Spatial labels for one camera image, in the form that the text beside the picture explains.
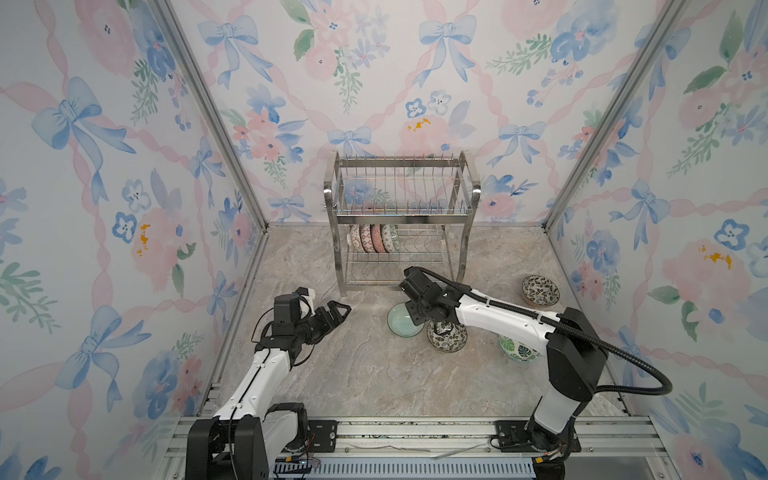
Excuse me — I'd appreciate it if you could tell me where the black leaf pattern pink bowl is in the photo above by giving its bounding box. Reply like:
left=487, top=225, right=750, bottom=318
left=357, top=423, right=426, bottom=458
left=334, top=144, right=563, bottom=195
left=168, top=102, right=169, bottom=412
left=521, top=275, right=561, bottom=307

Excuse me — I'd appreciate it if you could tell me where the pale green celadon bowl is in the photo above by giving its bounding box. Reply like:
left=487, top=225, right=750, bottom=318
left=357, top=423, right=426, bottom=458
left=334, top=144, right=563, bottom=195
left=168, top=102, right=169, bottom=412
left=387, top=303, right=424, bottom=338

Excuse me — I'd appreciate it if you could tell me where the black corrugated cable conduit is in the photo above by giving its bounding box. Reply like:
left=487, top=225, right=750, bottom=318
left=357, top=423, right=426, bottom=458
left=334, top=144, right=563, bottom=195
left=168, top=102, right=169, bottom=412
left=404, top=266, right=674, bottom=397

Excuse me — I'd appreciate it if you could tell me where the green monstera leaf bowl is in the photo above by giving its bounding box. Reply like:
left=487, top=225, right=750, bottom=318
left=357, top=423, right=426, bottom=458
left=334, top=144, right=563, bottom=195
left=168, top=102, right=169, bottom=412
left=499, top=336, right=540, bottom=363

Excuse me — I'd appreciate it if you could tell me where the stainless steel dish rack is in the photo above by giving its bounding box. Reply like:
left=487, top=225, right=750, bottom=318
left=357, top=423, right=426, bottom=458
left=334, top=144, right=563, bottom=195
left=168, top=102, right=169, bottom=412
left=323, top=151, right=482, bottom=295

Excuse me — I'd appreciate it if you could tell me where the black floral pattern bowl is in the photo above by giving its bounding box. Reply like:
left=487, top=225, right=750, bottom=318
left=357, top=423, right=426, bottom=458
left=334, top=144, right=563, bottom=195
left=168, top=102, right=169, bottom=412
left=370, top=224, right=387, bottom=254

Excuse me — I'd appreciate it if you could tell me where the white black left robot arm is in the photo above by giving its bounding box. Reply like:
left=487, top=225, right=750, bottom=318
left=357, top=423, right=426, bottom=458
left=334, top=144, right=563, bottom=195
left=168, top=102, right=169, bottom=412
left=184, top=287, right=352, bottom=479

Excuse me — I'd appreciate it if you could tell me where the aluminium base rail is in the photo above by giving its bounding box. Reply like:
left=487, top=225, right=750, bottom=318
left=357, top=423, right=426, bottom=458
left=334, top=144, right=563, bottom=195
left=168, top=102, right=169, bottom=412
left=158, top=415, right=682, bottom=480

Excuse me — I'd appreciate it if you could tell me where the red diamond pattern bowl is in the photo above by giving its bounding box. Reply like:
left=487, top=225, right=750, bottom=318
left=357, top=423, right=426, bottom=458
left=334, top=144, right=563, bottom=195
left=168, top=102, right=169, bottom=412
left=359, top=224, right=376, bottom=253

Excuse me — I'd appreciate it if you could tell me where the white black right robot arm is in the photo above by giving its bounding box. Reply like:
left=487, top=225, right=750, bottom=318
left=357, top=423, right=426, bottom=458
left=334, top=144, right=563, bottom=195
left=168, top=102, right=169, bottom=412
left=399, top=266, right=607, bottom=479

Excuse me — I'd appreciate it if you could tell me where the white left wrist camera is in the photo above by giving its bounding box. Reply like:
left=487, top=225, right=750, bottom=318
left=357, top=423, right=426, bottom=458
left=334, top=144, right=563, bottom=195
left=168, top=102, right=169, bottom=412
left=294, top=287, right=316, bottom=318

